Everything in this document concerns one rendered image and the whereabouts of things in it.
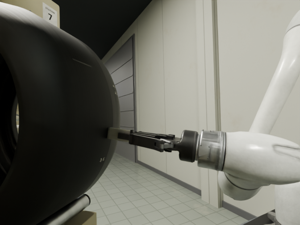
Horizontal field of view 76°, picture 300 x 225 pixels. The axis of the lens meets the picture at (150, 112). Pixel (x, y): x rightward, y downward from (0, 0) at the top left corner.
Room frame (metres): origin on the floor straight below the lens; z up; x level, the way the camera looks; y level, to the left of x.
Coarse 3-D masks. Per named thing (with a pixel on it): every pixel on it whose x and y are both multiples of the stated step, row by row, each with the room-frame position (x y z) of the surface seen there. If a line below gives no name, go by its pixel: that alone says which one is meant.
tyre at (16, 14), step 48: (0, 48) 0.39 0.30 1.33; (48, 48) 0.40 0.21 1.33; (0, 96) 0.77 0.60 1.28; (48, 96) 0.37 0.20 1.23; (96, 96) 0.47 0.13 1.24; (0, 144) 0.77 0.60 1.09; (48, 144) 0.37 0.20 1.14; (96, 144) 0.48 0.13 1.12; (0, 192) 0.39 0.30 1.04; (48, 192) 0.40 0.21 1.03
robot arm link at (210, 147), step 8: (200, 136) 0.43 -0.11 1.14; (208, 136) 0.42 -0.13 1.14; (216, 136) 0.42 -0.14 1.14; (224, 136) 0.42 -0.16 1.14; (200, 144) 0.42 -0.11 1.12; (208, 144) 0.41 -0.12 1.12; (216, 144) 0.41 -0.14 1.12; (224, 144) 0.40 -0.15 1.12; (200, 152) 0.42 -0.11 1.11; (208, 152) 0.41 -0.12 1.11; (216, 152) 0.40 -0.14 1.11; (224, 152) 0.40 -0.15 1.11; (200, 160) 0.42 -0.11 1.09; (208, 160) 0.41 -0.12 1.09; (216, 160) 0.41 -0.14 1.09; (208, 168) 0.43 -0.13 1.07; (216, 168) 0.42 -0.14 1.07
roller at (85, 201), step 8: (80, 200) 0.63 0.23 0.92; (88, 200) 0.65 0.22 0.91; (64, 208) 0.57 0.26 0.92; (72, 208) 0.58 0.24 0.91; (80, 208) 0.61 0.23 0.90; (56, 216) 0.53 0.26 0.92; (64, 216) 0.55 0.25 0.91; (72, 216) 0.58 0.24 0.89; (40, 224) 0.49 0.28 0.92; (48, 224) 0.50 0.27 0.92; (56, 224) 0.52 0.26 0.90
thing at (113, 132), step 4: (108, 128) 0.52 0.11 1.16; (112, 128) 0.51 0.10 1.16; (108, 132) 0.52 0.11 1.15; (112, 132) 0.51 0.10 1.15; (116, 132) 0.51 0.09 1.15; (120, 132) 0.51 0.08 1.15; (124, 132) 0.50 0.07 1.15; (128, 132) 0.50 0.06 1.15; (108, 136) 0.52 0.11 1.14; (112, 136) 0.51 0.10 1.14; (116, 136) 0.51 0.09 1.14; (120, 140) 0.51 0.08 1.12; (124, 140) 0.50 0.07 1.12; (128, 140) 0.50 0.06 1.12
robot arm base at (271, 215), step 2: (268, 212) 0.84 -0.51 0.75; (270, 212) 0.84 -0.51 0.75; (272, 212) 0.84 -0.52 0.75; (274, 212) 0.84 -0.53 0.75; (268, 214) 0.84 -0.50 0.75; (270, 214) 0.83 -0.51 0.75; (272, 214) 0.82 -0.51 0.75; (274, 214) 0.82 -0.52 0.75; (268, 216) 0.84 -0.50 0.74; (270, 216) 0.83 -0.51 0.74; (272, 216) 0.82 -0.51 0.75; (274, 216) 0.81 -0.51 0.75; (270, 218) 0.83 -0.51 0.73; (272, 218) 0.82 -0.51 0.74; (274, 218) 0.81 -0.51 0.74; (272, 220) 0.82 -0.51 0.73; (274, 220) 0.81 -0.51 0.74; (276, 220) 0.75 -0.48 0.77; (274, 222) 0.81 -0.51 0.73; (276, 222) 0.75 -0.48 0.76; (278, 222) 0.73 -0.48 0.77; (268, 224) 0.79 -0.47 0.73; (270, 224) 0.78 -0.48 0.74; (272, 224) 0.78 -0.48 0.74; (274, 224) 0.78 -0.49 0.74; (276, 224) 0.75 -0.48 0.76; (278, 224) 0.73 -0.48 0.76
